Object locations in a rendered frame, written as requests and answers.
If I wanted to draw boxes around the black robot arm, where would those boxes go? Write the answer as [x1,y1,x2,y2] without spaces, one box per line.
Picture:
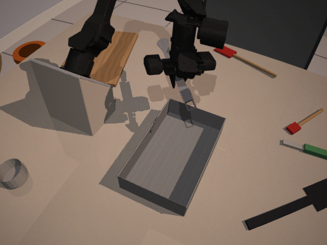
[60,0,229,79]

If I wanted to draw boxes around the light brown wooden board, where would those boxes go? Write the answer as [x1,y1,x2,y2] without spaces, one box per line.
[89,31,138,87]

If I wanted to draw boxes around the red spatula with wooden handle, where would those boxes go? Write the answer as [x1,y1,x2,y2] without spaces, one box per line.
[214,46,277,77]

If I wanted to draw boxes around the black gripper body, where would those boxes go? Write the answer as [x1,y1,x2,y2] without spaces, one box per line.
[144,37,216,75]

